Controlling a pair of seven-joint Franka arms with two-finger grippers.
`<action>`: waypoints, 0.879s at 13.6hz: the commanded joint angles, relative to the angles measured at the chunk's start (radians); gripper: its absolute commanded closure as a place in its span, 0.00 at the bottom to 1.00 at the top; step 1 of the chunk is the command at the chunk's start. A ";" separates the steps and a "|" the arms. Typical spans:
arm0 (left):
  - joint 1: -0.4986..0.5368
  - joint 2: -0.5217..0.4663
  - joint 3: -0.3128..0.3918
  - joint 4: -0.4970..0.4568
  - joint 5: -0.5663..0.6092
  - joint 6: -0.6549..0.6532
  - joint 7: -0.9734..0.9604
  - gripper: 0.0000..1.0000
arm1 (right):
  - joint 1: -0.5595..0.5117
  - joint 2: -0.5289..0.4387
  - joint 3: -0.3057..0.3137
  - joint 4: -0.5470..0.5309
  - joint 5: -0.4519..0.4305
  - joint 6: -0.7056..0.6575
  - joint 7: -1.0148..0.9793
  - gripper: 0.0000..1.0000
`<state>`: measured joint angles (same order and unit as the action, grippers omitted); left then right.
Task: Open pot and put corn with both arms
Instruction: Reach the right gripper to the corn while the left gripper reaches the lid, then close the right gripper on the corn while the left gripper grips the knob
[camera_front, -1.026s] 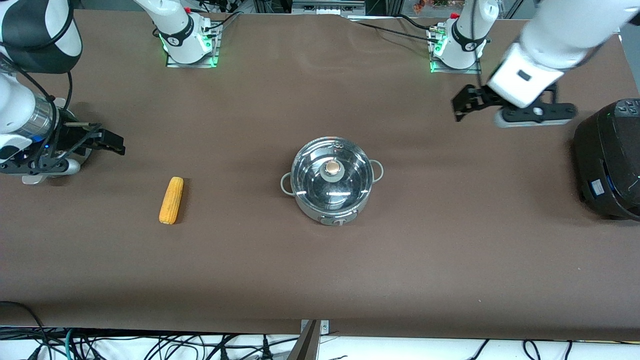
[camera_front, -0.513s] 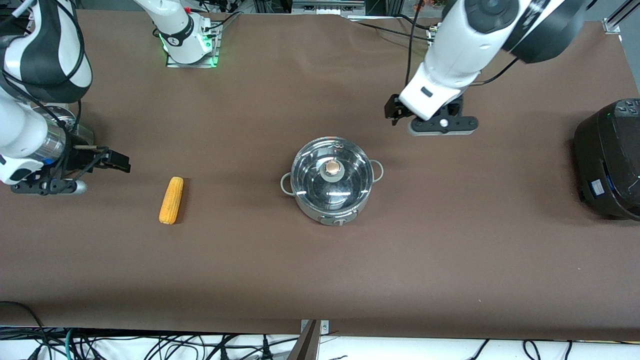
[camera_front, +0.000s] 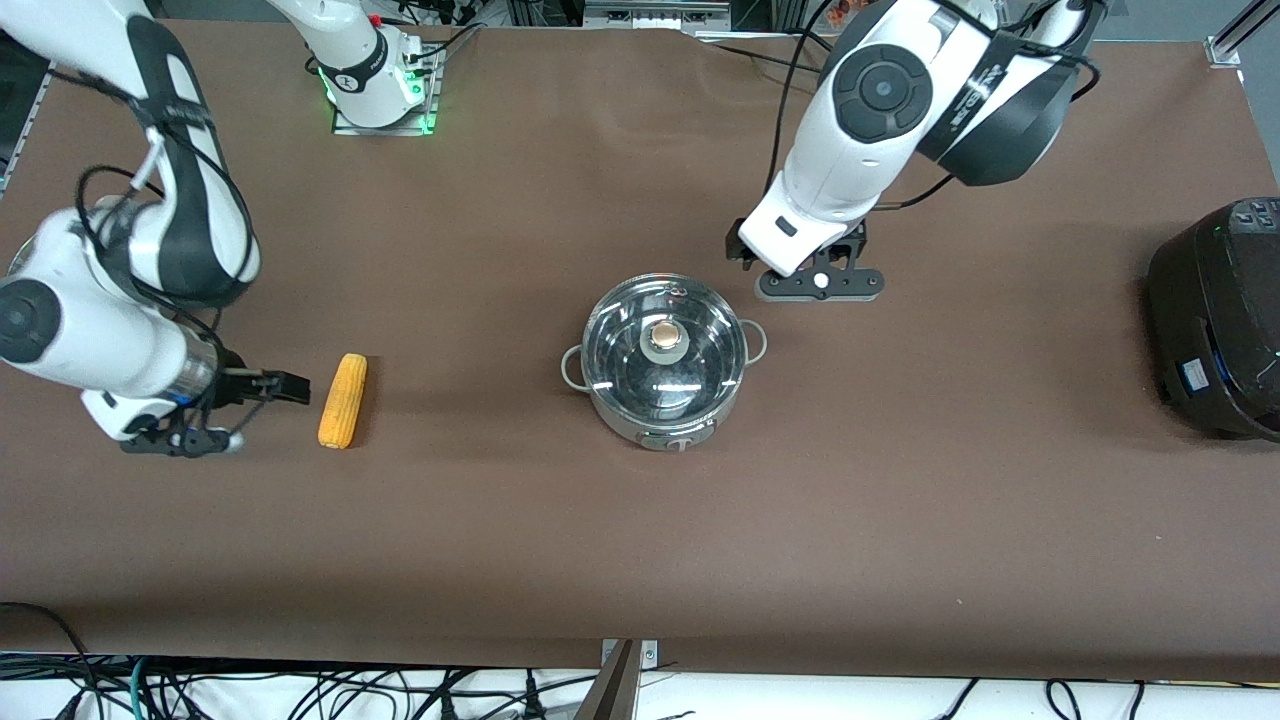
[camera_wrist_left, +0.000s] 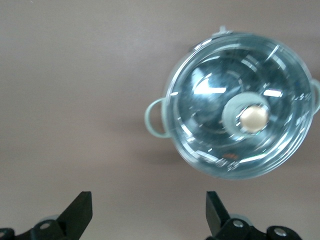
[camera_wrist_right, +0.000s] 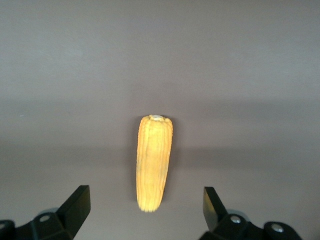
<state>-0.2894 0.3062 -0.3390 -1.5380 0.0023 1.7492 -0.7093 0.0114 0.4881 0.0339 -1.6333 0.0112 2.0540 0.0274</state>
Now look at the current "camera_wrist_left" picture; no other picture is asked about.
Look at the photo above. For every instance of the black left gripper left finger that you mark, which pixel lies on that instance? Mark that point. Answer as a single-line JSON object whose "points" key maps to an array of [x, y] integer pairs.
{"points": [[67, 225]]}

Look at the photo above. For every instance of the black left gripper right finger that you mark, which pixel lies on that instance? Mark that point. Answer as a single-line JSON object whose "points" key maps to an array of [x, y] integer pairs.
{"points": [[225, 230]]}

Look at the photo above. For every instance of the glass lid with grey knob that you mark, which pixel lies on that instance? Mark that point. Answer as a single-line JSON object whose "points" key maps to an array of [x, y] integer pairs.
{"points": [[212, 75]]}

